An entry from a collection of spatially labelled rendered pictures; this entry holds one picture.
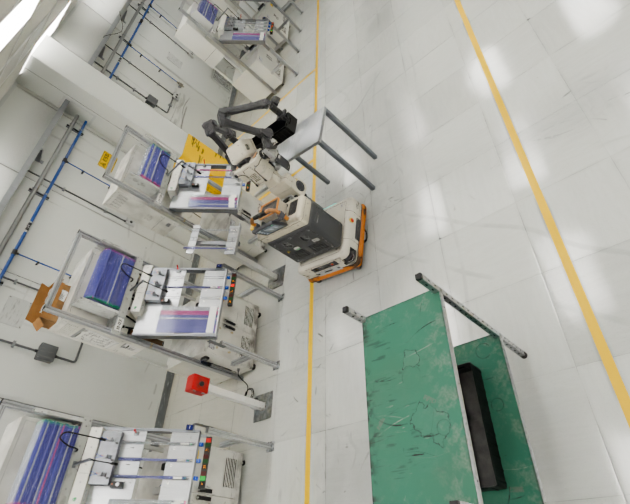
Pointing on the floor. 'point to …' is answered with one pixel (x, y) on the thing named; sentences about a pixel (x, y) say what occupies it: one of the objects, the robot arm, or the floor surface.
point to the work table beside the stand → (296, 145)
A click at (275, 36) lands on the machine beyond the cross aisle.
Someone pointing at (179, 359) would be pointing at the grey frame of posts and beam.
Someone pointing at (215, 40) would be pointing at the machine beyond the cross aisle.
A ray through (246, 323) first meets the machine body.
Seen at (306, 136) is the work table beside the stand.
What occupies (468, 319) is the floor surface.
